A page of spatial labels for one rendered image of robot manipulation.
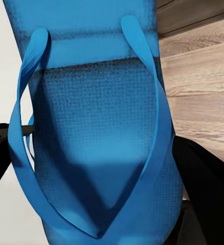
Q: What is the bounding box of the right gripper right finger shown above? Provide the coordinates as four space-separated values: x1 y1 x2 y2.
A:
172 136 224 245

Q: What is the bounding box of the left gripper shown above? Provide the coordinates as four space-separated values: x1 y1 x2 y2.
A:
0 123 34 138

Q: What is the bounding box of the sandal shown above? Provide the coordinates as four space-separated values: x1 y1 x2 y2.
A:
26 114 35 150
3 0 184 245

